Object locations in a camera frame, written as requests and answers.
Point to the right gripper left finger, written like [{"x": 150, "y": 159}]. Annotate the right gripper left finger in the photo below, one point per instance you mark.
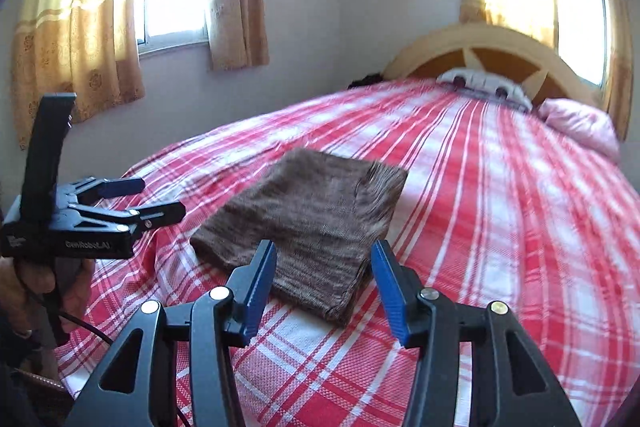
[{"x": 135, "y": 383}]

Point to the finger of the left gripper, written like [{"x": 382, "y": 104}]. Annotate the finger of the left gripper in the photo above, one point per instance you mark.
[
  {"x": 91, "y": 190},
  {"x": 152, "y": 217}
]

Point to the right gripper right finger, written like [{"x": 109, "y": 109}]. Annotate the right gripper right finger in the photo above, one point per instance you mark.
[{"x": 512, "y": 382}]

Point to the brown knit sweater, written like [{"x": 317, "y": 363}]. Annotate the brown knit sweater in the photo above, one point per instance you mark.
[{"x": 323, "y": 213}]

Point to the left hand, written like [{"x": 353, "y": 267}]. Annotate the left hand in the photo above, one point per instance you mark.
[{"x": 15, "y": 303}]

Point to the yellow curtain side window left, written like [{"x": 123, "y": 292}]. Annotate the yellow curtain side window left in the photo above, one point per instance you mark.
[{"x": 88, "y": 47}]

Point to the red plaid bed sheet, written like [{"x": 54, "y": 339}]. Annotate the red plaid bed sheet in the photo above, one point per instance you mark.
[{"x": 496, "y": 206}]

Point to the black object beside bed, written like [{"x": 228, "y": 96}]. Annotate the black object beside bed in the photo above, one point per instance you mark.
[{"x": 369, "y": 80}]

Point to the pink pillow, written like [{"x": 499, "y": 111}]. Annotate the pink pillow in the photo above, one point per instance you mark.
[{"x": 585, "y": 124}]

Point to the white patterned pillow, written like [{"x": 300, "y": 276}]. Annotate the white patterned pillow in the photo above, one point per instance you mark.
[{"x": 491, "y": 87}]

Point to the cream wooden headboard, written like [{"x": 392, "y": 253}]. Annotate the cream wooden headboard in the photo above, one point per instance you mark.
[{"x": 535, "y": 67}]

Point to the yellow curtain far right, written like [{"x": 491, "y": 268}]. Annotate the yellow curtain far right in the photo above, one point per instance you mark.
[{"x": 619, "y": 80}]

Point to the window beside headboard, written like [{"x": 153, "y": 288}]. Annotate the window beside headboard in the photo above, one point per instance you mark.
[{"x": 583, "y": 38}]

